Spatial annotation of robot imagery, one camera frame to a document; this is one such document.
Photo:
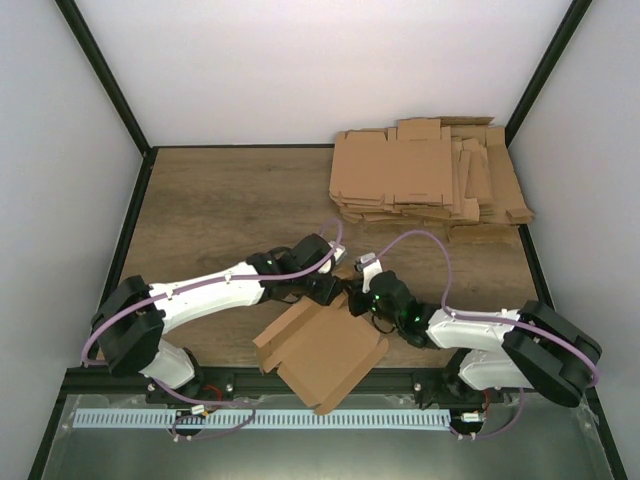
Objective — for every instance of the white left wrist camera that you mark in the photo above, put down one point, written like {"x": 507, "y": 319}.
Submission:
{"x": 339, "y": 251}

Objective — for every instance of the light blue slotted cable duct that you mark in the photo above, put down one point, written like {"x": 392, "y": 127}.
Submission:
{"x": 270, "y": 419}

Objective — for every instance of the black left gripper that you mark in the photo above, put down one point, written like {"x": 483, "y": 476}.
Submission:
{"x": 327, "y": 295}

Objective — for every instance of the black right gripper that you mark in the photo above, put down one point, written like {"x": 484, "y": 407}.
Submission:
{"x": 357, "y": 308}

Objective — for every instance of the stack of flat cardboard blanks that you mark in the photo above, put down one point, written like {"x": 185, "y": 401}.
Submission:
{"x": 454, "y": 173}

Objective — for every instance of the cardboard box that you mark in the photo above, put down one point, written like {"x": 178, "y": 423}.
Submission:
{"x": 320, "y": 352}

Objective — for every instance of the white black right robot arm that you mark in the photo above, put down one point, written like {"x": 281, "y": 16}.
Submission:
{"x": 532, "y": 347}

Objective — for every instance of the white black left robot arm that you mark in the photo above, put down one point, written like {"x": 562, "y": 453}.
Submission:
{"x": 131, "y": 324}

